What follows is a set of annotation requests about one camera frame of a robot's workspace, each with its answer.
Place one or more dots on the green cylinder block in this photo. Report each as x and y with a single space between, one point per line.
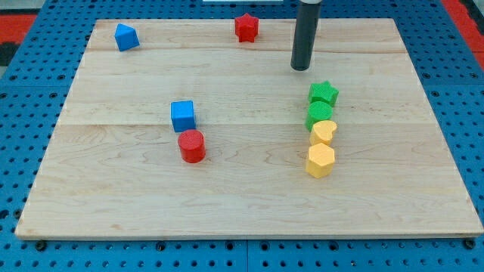
318 111

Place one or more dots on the wooden board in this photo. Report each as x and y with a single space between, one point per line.
113 169

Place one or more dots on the red cylinder block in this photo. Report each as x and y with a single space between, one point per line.
192 146

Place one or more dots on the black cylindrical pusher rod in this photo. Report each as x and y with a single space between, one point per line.
307 17

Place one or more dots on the red star block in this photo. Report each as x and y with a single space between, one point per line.
246 28

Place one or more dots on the green star block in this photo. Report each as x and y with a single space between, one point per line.
323 92

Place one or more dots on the yellow hexagon block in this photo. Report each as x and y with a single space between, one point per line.
320 160

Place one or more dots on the yellow heart block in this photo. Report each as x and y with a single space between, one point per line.
323 132

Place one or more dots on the blue cube block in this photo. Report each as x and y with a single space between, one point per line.
182 115

